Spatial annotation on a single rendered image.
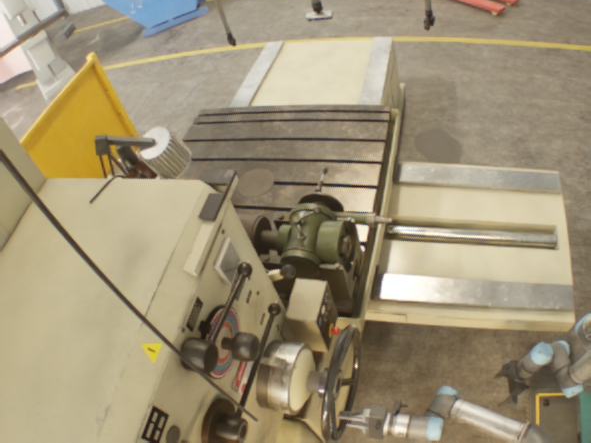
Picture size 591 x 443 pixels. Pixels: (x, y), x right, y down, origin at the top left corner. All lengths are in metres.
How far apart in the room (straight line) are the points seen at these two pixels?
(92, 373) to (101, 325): 0.11
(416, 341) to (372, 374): 0.33
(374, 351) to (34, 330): 2.13
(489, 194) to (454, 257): 0.46
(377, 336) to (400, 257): 0.73
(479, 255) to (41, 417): 1.96
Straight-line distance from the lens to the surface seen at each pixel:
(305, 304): 1.46
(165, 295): 0.94
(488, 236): 2.36
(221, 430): 1.10
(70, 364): 0.97
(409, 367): 2.76
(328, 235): 1.65
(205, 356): 0.91
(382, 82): 3.52
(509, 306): 2.12
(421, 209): 2.45
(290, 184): 2.30
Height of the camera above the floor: 2.58
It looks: 48 degrees down
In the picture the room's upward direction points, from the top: 20 degrees counter-clockwise
